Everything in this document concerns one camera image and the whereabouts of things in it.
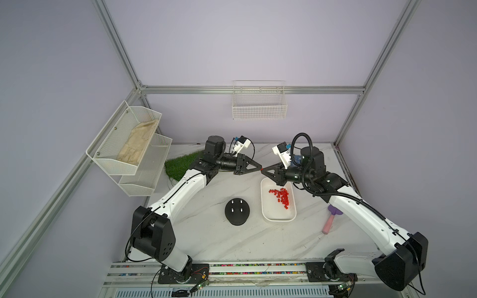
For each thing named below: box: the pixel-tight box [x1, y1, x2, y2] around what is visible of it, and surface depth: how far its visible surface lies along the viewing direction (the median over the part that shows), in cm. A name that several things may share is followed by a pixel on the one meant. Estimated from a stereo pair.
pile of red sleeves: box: [268, 187, 290, 210], surface depth 98 cm
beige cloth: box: [116, 119, 159, 165], surface depth 81 cm
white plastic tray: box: [260, 176, 297, 223], surface depth 94 cm
